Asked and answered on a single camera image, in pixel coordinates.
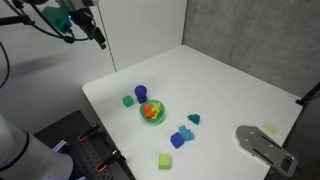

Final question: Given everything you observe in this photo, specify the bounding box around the lime green block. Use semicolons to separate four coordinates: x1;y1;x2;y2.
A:
157;152;172;170

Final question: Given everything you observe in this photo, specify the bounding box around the yellow toy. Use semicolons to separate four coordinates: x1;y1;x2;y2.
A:
150;102;163;120

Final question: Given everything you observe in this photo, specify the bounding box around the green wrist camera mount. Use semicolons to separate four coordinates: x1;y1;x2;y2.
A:
42;5;73;34

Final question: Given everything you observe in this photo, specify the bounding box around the grey metal mounting plate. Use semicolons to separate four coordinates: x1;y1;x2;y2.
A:
235;124;298;178

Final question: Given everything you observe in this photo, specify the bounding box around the yellow sticky note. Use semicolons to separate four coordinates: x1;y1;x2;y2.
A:
261;121;280;135

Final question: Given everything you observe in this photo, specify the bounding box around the green bowl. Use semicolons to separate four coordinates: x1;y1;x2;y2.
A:
139;99;166;125

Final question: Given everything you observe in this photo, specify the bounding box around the blue block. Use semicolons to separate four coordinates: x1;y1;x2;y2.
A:
178;124;196;142

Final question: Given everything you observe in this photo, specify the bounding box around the orange toy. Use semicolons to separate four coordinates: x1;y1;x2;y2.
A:
143;104;155;120

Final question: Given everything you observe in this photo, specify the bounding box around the blue cube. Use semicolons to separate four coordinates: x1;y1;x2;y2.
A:
169;131;186;150

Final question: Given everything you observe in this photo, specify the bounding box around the green cube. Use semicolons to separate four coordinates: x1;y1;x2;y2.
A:
122;94;135;108

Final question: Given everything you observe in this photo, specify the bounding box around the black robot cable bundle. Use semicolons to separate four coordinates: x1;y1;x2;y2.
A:
4;0;88;45

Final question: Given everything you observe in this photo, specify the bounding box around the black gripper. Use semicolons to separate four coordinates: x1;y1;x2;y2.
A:
68;7;108;51

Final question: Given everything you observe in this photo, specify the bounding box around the purple cylinder block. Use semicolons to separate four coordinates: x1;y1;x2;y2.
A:
134;84;148;98

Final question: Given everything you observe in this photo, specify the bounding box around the black stand pole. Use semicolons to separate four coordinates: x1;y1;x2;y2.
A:
295;81;320;107

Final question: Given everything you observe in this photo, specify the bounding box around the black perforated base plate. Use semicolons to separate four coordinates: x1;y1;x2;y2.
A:
33;109;136;180

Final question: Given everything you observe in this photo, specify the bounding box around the teal toy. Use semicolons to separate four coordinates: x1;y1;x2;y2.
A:
187;113;201;126

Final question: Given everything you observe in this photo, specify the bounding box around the black clamp orange handle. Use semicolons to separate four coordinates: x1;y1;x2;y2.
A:
95;149;128;174
76;122;102;144

